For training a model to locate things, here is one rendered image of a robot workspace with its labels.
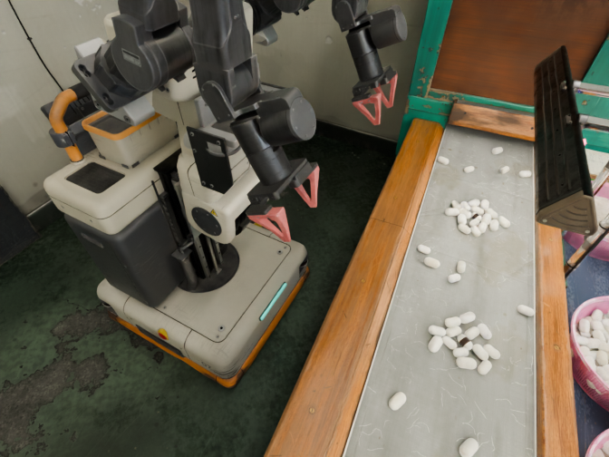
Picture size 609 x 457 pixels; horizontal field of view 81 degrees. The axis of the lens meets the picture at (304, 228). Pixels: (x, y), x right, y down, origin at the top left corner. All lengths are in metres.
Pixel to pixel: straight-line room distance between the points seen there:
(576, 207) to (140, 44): 0.65
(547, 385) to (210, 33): 0.80
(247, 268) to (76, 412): 0.82
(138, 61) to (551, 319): 0.90
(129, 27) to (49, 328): 1.59
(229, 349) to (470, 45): 1.26
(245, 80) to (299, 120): 0.10
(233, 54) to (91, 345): 1.52
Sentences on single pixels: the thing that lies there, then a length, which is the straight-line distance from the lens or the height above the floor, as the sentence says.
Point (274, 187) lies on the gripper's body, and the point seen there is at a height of 1.09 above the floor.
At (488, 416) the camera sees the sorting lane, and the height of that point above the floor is 0.74.
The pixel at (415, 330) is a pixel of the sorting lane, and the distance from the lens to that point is 0.83.
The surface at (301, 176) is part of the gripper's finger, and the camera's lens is 0.59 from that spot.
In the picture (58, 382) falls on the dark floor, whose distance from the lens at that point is 1.82.
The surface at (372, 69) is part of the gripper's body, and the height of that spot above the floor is 1.10.
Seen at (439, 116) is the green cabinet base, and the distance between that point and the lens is 1.45.
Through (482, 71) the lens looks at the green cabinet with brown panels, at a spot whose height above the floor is 0.96.
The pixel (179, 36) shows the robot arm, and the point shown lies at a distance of 0.62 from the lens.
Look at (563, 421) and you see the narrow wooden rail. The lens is 0.83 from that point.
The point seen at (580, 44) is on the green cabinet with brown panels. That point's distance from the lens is 1.38.
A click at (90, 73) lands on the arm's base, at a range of 0.72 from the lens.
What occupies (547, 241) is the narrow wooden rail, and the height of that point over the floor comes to 0.76.
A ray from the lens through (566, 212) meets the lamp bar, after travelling 0.66.
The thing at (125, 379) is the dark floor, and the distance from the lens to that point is 1.70.
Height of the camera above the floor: 1.44
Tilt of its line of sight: 46 degrees down
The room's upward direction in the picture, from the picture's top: straight up
